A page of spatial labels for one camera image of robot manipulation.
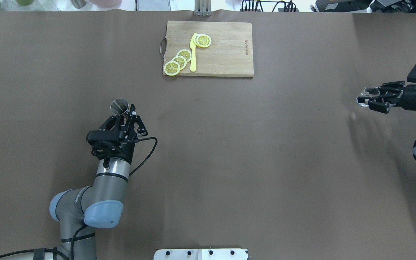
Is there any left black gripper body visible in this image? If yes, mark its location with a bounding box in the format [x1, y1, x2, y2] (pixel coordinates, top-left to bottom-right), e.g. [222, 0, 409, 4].
[86, 119, 146, 164]

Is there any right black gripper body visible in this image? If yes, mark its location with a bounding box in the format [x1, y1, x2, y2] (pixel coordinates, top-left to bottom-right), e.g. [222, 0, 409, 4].
[378, 81, 416, 112]

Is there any lemon slice near handle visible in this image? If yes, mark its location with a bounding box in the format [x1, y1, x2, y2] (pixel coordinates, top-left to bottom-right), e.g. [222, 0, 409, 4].
[163, 61, 181, 76]

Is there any aluminium frame post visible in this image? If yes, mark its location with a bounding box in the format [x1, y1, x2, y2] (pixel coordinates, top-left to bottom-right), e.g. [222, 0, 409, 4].
[194, 0, 212, 17]

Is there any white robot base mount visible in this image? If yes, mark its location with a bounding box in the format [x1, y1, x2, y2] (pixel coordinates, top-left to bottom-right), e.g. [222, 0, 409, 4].
[153, 248, 249, 260]

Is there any steel jigger measuring cup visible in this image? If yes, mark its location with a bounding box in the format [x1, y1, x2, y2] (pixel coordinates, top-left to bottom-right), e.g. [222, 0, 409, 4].
[110, 98, 129, 120]

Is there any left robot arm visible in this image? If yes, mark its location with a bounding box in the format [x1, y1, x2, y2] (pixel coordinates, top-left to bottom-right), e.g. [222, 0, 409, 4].
[0, 99, 149, 260]

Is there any clear glass shaker cup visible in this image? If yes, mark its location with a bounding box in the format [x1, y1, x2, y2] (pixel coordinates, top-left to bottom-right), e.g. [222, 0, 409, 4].
[356, 89, 379, 108]

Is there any wooden cutting board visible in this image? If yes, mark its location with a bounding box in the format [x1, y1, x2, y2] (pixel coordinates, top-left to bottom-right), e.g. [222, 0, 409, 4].
[163, 20, 254, 78]

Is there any lemon slice under knife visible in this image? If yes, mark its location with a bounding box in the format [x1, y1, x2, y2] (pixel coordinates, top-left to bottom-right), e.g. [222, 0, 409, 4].
[194, 34, 212, 48]

